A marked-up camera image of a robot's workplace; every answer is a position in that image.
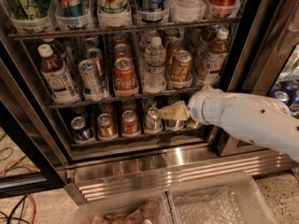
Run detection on blue pepsi can right compartment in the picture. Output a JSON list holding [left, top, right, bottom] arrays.
[[275, 91, 289, 103]]

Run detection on silver back slim can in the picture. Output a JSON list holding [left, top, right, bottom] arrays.
[[84, 37, 99, 49]]

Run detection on left front tea bottle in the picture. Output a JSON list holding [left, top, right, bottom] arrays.
[[38, 44, 78, 104]]

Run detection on silver slim can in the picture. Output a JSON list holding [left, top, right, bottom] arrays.
[[84, 37, 99, 49], [85, 48, 105, 76], [78, 60, 103, 94]]

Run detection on front clear water bottle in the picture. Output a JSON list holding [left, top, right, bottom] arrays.
[[144, 36, 166, 93]]

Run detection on orange can shelf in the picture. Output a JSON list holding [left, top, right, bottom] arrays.
[[166, 38, 186, 67], [164, 29, 179, 47], [170, 50, 192, 82]]

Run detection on right front tea bottle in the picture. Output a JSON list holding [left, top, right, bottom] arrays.
[[198, 28, 229, 81]]

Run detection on red front cola can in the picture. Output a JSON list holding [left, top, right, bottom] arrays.
[[113, 58, 136, 91]]

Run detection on left back tea bottle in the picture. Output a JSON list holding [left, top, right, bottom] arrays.
[[44, 38, 68, 63]]

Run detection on silver front slim can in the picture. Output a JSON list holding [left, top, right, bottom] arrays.
[[78, 60, 103, 94]]

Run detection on red back cola can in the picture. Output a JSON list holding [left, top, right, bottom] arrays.
[[111, 34, 130, 47]]

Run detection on left clear plastic bin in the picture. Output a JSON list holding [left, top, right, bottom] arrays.
[[67, 190, 173, 224]]

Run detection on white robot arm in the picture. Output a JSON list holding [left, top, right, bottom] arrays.
[[159, 86, 299, 162]]

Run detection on silver green can bottom shelf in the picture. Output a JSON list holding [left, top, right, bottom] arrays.
[[145, 107, 163, 133]]

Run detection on tea bottle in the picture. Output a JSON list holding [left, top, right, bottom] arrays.
[[38, 44, 78, 104], [44, 38, 68, 63], [194, 25, 218, 64], [198, 28, 229, 81]]

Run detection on orange cable on floor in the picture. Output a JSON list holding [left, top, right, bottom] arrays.
[[0, 161, 39, 224]]

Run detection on left fridge glass door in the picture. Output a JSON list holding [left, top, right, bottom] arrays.
[[0, 61, 66, 198]]

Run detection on bronze can bottom shelf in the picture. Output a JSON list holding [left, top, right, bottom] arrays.
[[187, 118, 202, 129]]

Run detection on black cable on floor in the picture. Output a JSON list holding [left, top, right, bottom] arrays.
[[0, 133, 30, 224]]

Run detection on clear plastic bin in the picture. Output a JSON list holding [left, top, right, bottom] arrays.
[[167, 172, 278, 224], [67, 190, 173, 224]]

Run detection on orange front can shelf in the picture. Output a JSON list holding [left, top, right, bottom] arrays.
[[170, 50, 192, 82]]

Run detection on gold can bottom shelf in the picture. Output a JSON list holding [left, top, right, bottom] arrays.
[[97, 113, 117, 138]]

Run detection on bubble wrap sheet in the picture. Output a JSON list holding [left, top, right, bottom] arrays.
[[173, 187, 245, 224]]

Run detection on fridge glass door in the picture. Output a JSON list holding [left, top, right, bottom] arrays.
[[0, 61, 66, 198], [216, 0, 299, 157]]

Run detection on orange back can middle shelf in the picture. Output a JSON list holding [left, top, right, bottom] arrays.
[[164, 29, 179, 47]]

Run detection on red can bottom shelf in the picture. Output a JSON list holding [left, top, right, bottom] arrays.
[[121, 110, 139, 134]]

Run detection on steel fridge cabinet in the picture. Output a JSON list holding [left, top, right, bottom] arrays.
[[0, 0, 297, 204]]

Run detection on green can top shelf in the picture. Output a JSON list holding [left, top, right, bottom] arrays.
[[0, 0, 52, 21]]

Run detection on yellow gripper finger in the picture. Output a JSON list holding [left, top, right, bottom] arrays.
[[159, 101, 190, 120]]

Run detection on right clear plastic bin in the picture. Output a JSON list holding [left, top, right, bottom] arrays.
[[167, 172, 278, 224]]

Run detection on right fridge glass door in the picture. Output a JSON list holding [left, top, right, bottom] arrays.
[[216, 0, 299, 157]]

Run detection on back clear water bottle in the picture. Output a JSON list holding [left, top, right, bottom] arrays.
[[139, 30, 158, 57]]

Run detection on right back tea bottle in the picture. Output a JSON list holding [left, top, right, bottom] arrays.
[[194, 25, 218, 64]]

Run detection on blue pepsi can bottom shelf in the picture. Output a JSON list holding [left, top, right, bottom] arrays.
[[71, 117, 93, 141]]

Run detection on clear water bottle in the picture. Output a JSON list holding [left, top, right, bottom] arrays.
[[144, 36, 166, 93], [139, 30, 158, 57]]

